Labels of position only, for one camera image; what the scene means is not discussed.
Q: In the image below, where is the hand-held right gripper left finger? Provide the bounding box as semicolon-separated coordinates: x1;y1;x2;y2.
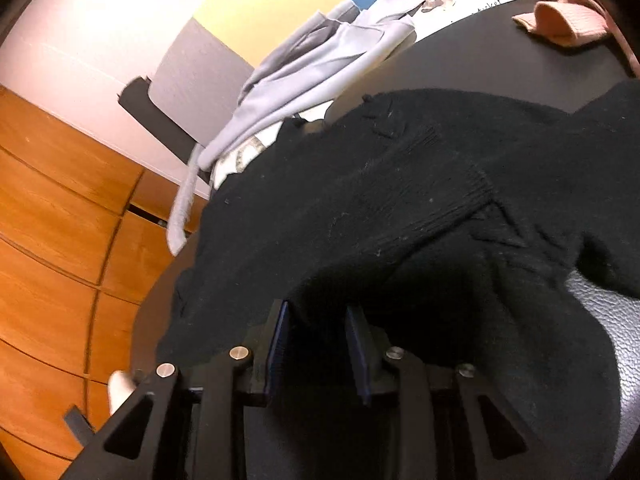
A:
64;300;292;480

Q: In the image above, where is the grey yellow blue mat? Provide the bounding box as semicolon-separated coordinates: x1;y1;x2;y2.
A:
147;0;451;147

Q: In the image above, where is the black round table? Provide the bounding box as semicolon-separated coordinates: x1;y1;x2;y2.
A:
127;0;640;480

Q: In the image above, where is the light grey hoodie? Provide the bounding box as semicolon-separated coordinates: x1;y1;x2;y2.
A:
166;0;426;257

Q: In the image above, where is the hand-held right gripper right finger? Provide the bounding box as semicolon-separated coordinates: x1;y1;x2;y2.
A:
345;305;561;480

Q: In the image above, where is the black knit sweater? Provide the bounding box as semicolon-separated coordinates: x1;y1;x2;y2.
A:
156;79;640;480

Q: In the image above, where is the white chair leg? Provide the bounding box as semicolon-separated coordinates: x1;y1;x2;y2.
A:
108;370;137;417

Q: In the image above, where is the white printed garment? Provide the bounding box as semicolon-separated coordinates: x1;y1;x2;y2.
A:
210;0;523;191

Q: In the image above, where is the pink garment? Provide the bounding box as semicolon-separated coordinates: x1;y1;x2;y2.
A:
452;0;628;48

